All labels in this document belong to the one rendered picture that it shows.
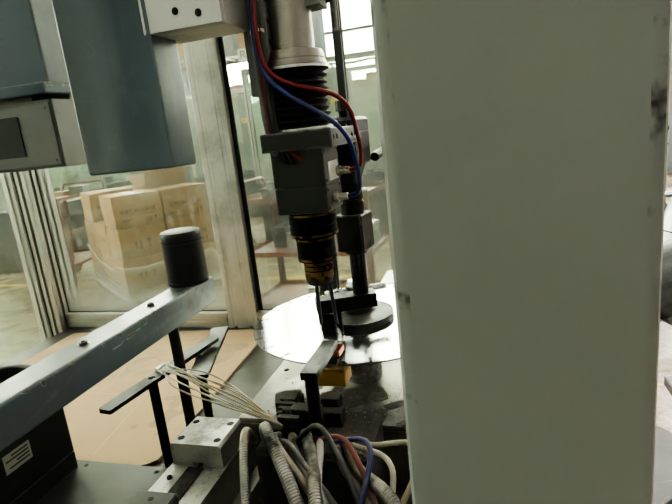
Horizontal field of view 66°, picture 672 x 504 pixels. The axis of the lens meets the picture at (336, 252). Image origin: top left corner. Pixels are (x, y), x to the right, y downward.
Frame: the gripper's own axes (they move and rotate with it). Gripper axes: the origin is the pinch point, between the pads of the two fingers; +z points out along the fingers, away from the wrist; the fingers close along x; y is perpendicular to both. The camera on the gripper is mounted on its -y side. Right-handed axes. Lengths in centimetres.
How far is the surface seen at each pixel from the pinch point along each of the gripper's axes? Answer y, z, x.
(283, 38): -17.3, -15.2, 43.9
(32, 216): 7, 96, 89
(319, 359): -19.3, 3.9, 13.7
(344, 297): -7.9, 4.9, 18.5
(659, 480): 110, 33, -83
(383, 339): -5.7, 4.9, 10.8
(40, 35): -27, 6, 65
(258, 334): -10.7, 20.7, 21.4
